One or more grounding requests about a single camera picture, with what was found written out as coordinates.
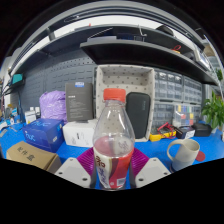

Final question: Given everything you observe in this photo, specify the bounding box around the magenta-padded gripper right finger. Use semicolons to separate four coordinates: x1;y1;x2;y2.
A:
128;147;172;189

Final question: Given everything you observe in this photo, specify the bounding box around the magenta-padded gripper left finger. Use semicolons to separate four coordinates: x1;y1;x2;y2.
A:
54;147;98;189

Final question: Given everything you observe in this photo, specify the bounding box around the clear red-capped drink bottle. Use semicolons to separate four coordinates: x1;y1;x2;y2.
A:
92;87;136;191

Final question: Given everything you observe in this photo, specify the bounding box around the cream and grey mug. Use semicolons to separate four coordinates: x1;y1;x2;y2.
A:
166;138;201;173

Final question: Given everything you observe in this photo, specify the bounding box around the yellow multimeter with red leads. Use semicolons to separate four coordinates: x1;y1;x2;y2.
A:
149;122;177;143

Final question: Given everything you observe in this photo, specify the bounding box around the white cardboard box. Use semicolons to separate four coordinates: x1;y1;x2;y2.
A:
62;118;98;148

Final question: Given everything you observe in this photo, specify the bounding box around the brown cardboard box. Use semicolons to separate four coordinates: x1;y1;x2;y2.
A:
5;140;63;174

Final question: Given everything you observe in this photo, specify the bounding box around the blue cardboard box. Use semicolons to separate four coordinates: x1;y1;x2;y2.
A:
22;118;65;154

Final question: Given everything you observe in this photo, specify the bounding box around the grey small-parts drawer cabinet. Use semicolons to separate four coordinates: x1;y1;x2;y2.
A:
152;99;176;128
182;77;203;104
153;68;184;101
192;103;203;123

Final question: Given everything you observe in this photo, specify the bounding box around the flat black case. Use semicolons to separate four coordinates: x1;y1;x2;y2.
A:
193;122;213;138

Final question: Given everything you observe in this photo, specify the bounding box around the purple plastic bag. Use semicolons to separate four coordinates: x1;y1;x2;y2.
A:
39;90;68;123

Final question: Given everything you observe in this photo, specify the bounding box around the dark grey upright box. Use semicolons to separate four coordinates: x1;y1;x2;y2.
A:
64;81;94;123

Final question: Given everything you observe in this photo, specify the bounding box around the small white labelled box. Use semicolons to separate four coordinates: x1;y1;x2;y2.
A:
24;109;38;125

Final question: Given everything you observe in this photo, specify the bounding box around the green potted plant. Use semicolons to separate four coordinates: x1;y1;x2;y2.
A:
200;90;224;131

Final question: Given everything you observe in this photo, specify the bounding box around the white dotted storage tray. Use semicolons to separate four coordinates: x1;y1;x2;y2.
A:
95;64;156;143

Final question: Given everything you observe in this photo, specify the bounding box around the dark wall shelf unit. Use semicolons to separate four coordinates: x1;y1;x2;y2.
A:
6;14;218;86

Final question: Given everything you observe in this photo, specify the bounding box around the white wire shelf rack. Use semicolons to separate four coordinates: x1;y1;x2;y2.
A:
203;39;224;94

